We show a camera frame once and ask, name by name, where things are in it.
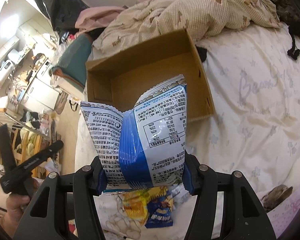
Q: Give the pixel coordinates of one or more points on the person's left hand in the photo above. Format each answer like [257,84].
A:
[11,219]

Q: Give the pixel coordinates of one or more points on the pink dotted pillow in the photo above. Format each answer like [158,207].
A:
[282,215]

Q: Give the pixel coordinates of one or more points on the brown cardboard box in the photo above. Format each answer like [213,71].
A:
[121,79]

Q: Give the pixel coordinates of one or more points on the yellow snack bag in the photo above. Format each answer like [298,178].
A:
[135,202]

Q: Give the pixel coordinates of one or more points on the white floral bed sheet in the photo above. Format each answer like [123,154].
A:
[255,87]

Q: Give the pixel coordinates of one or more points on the teal cushion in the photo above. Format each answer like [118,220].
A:
[71,64]

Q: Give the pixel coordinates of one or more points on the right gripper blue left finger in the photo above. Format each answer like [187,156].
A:
[88,182]

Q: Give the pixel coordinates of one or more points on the black plastic bag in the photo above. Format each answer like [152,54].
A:
[62,14]

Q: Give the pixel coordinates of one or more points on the beige checkered quilt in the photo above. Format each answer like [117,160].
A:
[201,19]

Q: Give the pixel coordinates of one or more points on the blue white snack bag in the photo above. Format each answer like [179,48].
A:
[143,147]

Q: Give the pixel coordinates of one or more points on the wooden chair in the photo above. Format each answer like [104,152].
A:
[25,144]

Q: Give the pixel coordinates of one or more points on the black cord tassel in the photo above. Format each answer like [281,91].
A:
[293,52]

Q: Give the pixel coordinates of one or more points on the pink cloth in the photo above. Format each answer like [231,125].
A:
[96,17]

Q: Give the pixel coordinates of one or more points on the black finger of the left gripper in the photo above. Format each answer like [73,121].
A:
[7,155]

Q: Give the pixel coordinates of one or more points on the tabby cat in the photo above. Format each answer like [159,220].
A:
[275,197]

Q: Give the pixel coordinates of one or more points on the blue cartoon snack bag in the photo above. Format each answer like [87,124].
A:
[159,212]

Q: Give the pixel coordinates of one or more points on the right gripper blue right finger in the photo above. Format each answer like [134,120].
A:
[200,181]

